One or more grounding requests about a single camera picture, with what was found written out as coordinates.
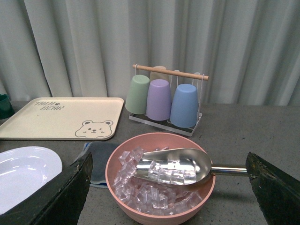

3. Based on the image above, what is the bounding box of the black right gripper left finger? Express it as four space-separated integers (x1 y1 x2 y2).
0 153 93 225

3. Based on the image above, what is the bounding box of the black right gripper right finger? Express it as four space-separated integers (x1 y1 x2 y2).
246 152 300 225

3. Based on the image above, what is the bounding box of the white oval plate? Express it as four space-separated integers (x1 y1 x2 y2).
0 146 62 214

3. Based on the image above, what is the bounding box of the grey blue cloth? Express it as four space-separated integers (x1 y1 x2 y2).
76 141 118 189

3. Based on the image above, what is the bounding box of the beige bear tray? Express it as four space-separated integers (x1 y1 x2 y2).
0 97 124 141

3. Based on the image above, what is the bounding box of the clear ice cubes pile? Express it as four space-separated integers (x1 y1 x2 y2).
113 147 203 216

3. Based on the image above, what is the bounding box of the metal ice scoop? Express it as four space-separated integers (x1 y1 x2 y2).
134 148 248 187

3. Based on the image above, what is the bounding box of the dark green mug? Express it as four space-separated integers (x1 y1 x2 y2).
0 94 15 120

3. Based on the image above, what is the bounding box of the pink bowl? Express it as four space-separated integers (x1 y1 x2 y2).
105 133 216 225

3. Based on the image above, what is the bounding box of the blue plastic cup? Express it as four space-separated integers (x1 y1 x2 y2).
170 84 198 128

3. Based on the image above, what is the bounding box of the green plastic cup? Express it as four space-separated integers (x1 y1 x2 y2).
125 75 150 114

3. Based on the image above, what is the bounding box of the purple plastic cup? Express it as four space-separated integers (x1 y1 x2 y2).
146 79 172 121

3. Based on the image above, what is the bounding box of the beige plastic cup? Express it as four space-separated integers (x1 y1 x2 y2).
150 71 170 82

